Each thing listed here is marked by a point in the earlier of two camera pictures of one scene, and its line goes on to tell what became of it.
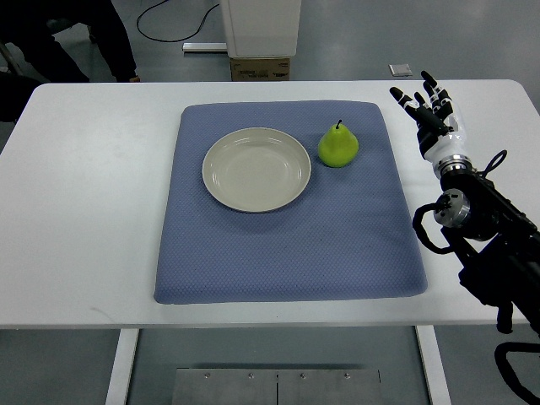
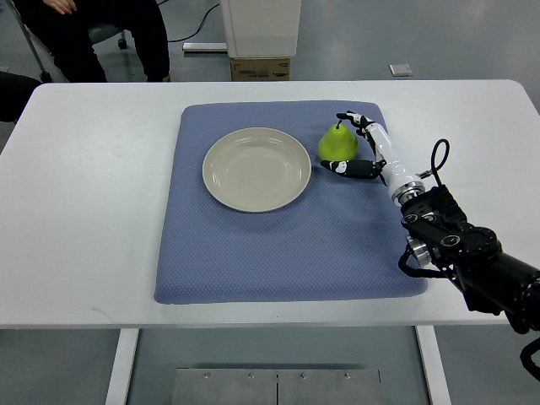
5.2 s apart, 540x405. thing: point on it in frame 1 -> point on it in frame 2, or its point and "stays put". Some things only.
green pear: [338, 146] stays put
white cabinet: [259, 29] stays put
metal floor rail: [204, 46] stays put
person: [31, 25] -> [64, 25]
